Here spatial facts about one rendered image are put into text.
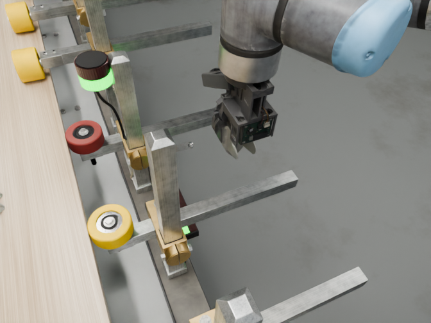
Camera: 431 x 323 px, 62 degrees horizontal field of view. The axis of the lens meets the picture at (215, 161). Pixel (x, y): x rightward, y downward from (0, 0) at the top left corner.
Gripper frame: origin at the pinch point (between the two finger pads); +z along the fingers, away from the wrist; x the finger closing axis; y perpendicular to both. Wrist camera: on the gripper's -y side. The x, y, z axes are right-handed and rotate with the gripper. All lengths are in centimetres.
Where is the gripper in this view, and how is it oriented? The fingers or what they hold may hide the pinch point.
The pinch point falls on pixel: (232, 147)
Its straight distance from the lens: 70.7
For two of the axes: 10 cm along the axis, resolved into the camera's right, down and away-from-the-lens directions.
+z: -0.4, 6.5, 7.6
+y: 4.0, 7.1, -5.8
